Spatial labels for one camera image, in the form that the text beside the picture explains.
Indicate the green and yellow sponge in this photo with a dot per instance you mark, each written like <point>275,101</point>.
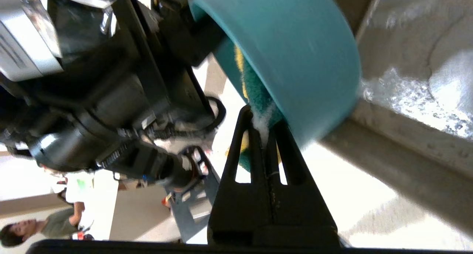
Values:
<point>255,88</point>

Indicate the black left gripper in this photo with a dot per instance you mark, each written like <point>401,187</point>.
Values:
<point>155,76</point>

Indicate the blue plastic bowl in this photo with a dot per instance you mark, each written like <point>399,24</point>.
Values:
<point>295,43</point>

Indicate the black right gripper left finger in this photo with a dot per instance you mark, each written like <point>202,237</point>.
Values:
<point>236,209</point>

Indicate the person in grey shirt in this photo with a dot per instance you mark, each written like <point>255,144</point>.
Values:
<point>55,224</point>

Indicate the stainless steel sink basin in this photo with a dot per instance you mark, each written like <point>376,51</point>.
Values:
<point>406,99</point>

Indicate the white plastic bag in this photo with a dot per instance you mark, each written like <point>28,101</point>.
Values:
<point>79,187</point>

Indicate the small red white packet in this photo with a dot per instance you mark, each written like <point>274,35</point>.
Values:
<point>168,200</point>

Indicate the black robot torso bracket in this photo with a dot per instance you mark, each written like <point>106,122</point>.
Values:
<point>196,209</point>

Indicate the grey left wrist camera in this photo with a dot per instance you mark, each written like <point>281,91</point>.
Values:
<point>29,43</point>

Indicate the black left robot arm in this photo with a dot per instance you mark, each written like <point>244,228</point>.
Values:
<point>74,143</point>

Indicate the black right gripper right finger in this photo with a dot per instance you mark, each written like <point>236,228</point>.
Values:
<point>303,213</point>

